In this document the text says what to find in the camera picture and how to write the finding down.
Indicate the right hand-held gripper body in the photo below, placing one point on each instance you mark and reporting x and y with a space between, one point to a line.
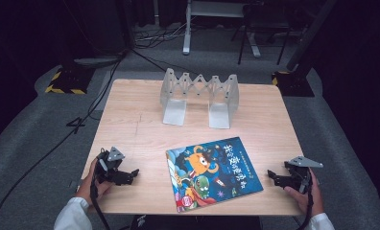
298 177

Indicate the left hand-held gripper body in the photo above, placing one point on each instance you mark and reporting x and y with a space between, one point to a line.
109 166

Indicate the blue cartoon picture book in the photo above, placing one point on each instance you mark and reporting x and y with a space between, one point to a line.
217 172

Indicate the translucent white expandable book rack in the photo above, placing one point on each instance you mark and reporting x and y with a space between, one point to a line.
221 105

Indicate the person's right hand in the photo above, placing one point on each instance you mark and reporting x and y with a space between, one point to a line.
314 201

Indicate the person's left hand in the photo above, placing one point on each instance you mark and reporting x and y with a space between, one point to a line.
89 188

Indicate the black yellow striped stand base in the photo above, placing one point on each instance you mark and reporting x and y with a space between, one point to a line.
293 84
68 81

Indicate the black slanted stand pole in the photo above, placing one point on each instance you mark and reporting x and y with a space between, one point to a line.
311 35

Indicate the black metal chair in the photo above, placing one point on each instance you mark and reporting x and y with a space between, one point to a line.
265 22

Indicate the white desk frame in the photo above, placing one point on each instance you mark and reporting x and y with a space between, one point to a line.
187 35

